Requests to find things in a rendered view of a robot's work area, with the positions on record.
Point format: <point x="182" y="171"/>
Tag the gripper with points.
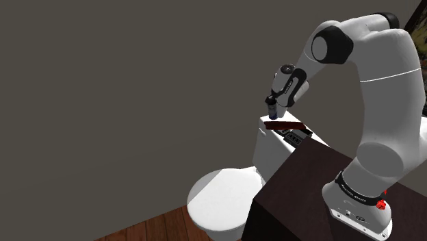
<point x="270" y="99"/>

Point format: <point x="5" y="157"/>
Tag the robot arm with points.
<point x="387" y="100"/>

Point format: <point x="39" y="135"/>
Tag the dark blue bottle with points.
<point x="273" y="112"/>

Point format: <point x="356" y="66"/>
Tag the dark red flat bar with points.
<point x="285" y="125"/>

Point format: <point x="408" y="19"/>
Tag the black remote control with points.
<point x="295" y="136"/>

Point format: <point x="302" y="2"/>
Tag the dark brown robot stand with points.
<point x="300" y="187"/>

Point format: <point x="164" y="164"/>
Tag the white toilet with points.
<point x="223" y="200"/>

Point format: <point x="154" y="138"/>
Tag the framed wall picture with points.
<point x="421" y="36"/>

